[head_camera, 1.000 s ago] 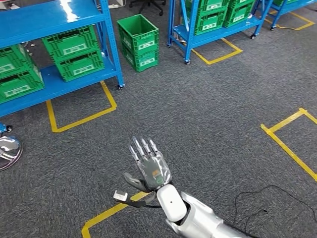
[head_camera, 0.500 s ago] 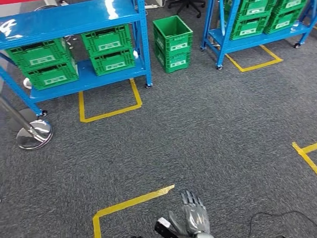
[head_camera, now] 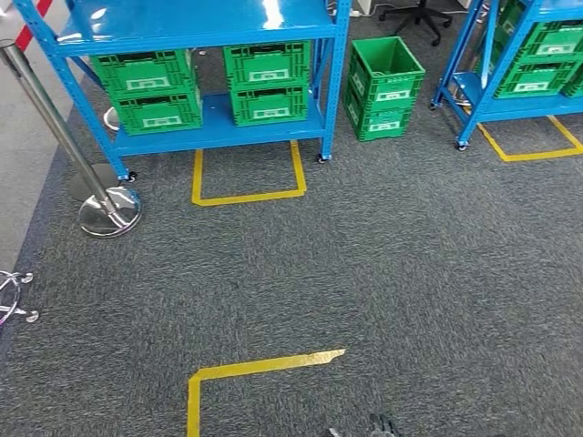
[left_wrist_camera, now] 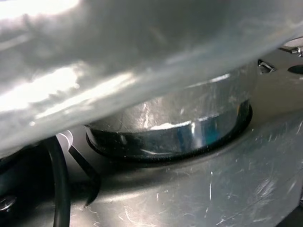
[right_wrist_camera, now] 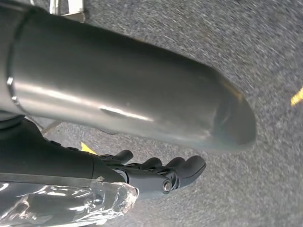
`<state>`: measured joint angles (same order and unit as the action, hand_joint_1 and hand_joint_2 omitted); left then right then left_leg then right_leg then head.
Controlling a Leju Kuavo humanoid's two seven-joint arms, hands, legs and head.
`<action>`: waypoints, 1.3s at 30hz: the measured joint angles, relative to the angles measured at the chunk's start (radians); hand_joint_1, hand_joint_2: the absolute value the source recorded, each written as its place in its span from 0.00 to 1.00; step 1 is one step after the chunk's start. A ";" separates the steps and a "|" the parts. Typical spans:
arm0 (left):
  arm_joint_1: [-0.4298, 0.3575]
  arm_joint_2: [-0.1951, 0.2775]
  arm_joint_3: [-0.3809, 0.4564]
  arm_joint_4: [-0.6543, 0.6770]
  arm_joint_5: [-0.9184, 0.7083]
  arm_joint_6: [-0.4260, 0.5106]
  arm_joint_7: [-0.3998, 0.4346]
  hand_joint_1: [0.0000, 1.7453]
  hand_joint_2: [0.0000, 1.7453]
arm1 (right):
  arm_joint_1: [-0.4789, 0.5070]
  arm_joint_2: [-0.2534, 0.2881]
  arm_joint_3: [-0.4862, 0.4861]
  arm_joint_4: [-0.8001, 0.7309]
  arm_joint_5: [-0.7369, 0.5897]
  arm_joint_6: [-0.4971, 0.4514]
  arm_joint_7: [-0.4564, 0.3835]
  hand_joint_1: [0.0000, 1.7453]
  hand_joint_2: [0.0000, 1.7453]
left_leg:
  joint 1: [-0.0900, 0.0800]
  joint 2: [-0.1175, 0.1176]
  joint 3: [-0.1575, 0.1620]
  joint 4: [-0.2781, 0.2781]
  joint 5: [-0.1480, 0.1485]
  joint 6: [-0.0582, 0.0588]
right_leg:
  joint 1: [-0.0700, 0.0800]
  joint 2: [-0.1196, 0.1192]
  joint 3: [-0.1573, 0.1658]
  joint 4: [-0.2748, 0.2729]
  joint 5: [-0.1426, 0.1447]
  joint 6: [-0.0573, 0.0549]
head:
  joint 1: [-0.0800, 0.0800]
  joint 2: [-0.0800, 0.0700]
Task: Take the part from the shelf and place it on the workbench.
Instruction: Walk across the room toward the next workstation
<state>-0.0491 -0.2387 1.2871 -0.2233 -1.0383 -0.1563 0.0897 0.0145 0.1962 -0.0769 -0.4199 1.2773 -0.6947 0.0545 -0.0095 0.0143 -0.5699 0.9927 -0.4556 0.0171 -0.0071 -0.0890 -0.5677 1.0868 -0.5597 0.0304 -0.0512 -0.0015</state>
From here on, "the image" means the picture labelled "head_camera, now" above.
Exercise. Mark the black round stool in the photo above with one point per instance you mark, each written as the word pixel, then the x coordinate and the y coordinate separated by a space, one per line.
pixel 13 295

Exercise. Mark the yellow floor tape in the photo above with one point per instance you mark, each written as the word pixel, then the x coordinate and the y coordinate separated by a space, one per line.
pixel 528 157
pixel 196 175
pixel 255 366

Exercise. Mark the black office chair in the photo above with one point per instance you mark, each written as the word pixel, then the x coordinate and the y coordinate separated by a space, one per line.
pixel 417 18

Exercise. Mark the red barrier belt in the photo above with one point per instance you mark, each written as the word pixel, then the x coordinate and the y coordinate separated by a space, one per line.
pixel 34 24

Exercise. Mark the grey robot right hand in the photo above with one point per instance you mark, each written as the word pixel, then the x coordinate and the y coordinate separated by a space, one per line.
pixel 382 427

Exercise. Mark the chrome stanchion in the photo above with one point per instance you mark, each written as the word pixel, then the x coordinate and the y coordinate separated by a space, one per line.
pixel 109 211

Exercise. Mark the blue metal shelf rack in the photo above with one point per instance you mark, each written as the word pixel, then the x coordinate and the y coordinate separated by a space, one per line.
pixel 182 21
pixel 514 105

